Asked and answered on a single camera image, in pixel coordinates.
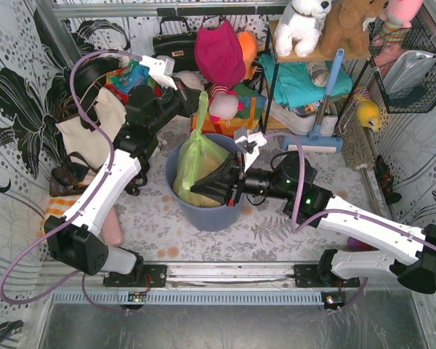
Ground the black wire basket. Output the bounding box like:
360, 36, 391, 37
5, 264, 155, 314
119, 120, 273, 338
369, 17, 436, 114

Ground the orange plush toy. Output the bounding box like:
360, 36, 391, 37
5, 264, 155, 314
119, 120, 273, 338
237, 31, 257, 80

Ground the grey checked plush ball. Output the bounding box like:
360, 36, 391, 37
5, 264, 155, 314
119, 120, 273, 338
306, 61, 330, 87

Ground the magenta cloth bag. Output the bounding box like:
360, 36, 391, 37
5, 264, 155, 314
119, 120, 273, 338
194, 20, 246, 89

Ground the cream canvas tote bag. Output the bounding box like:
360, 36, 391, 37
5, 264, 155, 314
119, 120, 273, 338
54, 87, 128, 169

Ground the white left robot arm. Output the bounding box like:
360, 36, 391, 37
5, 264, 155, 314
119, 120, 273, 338
44, 79, 208, 281

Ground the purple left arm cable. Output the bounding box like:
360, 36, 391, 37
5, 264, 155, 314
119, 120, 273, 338
0, 49, 142, 313

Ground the pink cylindrical pillow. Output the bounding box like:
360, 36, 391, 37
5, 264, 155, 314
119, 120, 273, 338
101, 206, 124, 246

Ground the black orange butterfly toy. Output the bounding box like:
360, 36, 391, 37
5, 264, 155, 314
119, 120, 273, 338
374, 155, 402, 205

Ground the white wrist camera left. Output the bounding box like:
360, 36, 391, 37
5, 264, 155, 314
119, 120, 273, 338
140, 55, 177, 90

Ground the white pink plush doll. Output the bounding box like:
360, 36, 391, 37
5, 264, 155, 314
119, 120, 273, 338
209, 84, 244, 122

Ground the purple red plush toy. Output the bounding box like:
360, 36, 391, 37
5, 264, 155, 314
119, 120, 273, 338
347, 237, 375, 252

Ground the orange white checkered cloth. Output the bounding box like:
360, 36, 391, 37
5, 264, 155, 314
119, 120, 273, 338
40, 196, 80, 236

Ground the wooden metal shelf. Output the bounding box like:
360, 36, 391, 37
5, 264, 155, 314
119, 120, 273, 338
258, 20, 377, 135

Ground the pink plush toy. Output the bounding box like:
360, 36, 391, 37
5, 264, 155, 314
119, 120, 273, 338
379, 0, 424, 42

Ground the teal folded cloth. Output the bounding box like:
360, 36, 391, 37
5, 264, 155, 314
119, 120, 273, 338
259, 55, 353, 108

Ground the white shoe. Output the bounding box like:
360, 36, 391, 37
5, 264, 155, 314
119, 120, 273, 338
267, 104, 338, 137

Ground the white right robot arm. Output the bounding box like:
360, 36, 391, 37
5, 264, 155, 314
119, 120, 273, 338
190, 151, 436, 294

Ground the brown patterned leather bag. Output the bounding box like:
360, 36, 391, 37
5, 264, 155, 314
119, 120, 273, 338
49, 151, 98, 197

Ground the white fluffy plush dog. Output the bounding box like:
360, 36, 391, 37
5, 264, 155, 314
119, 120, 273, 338
173, 71, 204, 91

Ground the blue plastic trash bin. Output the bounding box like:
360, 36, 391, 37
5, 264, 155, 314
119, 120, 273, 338
164, 140, 244, 232

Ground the brown teddy bear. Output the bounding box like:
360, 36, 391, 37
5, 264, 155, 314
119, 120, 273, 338
320, 0, 389, 57

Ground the silver foil pouch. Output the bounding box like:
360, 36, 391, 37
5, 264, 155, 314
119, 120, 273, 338
383, 50, 436, 95

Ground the green plastic trash bag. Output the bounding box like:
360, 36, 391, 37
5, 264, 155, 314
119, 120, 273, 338
173, 91, 229, 208

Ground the white grey plush dog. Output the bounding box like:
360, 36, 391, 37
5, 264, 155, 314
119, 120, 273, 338
275, 0, 332, 57

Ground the yellow plush duck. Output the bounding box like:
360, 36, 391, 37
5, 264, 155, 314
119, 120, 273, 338
353, 88, 380, 132

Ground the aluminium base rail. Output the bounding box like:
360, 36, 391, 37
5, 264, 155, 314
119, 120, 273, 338
50, 262, 361, 309

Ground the red folded cloth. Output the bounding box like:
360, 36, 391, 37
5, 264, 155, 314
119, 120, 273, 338
108, 85, 129, 105

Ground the black leather handbag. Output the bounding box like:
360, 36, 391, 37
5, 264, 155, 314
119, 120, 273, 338
152, 16, 199, 73

